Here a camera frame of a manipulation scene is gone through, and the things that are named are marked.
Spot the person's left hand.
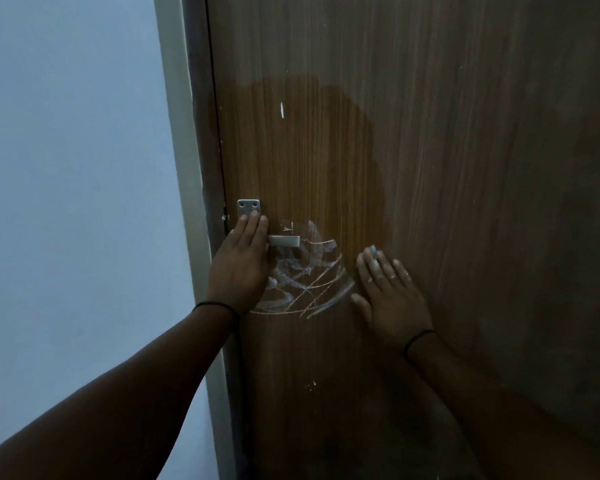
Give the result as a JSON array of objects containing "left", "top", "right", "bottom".
[{"left": 205, "top": 209, "right": 271, "bottom": 318}]

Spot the person's right hand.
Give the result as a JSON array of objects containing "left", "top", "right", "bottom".
[{"left": 349, "top": 245, "right": 437, "bottom": 355}]

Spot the silver door handle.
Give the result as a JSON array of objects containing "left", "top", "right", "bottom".
[{"left": 235, "top": 198, "right": 302, "bottom": 249}]

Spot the brown wooden door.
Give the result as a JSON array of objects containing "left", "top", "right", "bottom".
[{"left": 205, "top": 0, "right": 600, "bottom": 480}]

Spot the person's right forearm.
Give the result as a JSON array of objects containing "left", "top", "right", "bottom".
[{"left": 407, "top": 333, "right": 600, "bottom": 480}]

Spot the person's left forearm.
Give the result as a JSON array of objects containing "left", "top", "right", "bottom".
[{"left": 0, "top": 304, "right": 239, "bottom": 480}]

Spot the black wristband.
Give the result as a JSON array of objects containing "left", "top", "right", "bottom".
[
  {"left": 192, "top": 300, "right": 241, "bottom": 325},
  {"left": 402, "top": 328, "right": 440, "bottom": 363}
]

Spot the brown door frame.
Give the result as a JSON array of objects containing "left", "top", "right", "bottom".
[{"left": 152, "top": 0, "right": 253, "bottom": 480}]

